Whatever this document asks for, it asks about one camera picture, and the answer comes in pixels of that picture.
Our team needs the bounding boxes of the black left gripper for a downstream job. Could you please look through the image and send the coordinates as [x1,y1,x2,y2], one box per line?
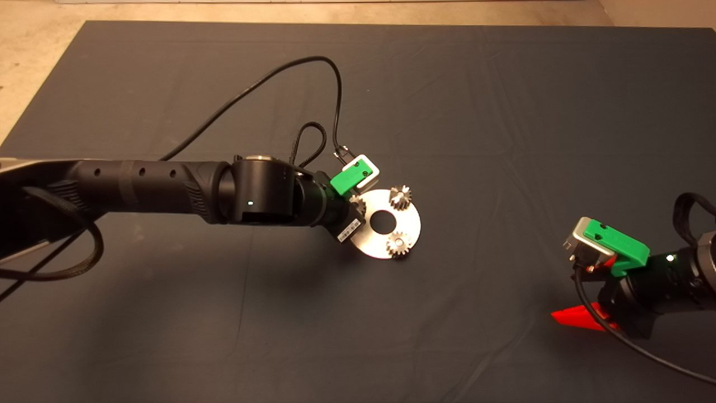
[312,170,368,245]

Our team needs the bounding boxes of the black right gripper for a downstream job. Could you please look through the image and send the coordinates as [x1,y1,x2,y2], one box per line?
[550,256,664,340]

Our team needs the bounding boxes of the round metal carrier plate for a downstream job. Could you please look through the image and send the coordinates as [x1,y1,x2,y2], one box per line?
[350,189,422,260]

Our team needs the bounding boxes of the dark grey table cloth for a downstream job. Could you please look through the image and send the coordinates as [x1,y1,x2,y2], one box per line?
[0,21,716,403]

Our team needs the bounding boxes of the thin black right camera cable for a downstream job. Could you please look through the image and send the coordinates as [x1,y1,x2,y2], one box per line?
[573,264,716,386]

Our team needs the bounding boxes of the thin black camera cable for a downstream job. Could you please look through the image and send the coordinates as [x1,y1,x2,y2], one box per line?
[159,56,357,164]
[573,264,716,386]

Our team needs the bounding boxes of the green left camera mount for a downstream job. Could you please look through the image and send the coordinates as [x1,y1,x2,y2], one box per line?
[330,158,375,197]

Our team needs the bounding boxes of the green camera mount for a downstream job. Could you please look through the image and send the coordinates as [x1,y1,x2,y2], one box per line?
[583,218,651,277]
[330,158,375,197]

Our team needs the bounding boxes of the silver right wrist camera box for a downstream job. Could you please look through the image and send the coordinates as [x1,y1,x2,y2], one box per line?
[563,217,616,268]

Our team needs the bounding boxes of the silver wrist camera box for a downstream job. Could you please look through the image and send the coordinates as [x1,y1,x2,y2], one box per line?
[563,217,616,268]
[342,154,381,190]

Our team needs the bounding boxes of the green right camera mount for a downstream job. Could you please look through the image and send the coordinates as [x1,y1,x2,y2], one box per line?
[583,218,651,277]

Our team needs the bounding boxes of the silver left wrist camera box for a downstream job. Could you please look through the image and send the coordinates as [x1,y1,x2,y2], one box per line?
[342,154,381,190]

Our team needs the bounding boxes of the black braided left wrist cable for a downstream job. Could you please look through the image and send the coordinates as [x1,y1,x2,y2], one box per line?
[289,121,328,168]

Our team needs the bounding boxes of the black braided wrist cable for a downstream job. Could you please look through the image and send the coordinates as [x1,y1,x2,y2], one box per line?
[672,192,716,245]
[289,121,328,168]

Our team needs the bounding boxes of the black braided right wrist cable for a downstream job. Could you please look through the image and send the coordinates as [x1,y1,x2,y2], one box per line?
[672,192,716,245]

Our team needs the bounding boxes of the thin black left camera cable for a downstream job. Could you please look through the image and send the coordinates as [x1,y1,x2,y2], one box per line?
[159,56,357,164]

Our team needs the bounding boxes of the black braided left arm hose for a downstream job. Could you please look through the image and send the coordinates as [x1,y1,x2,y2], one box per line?
[0,186,105,281]

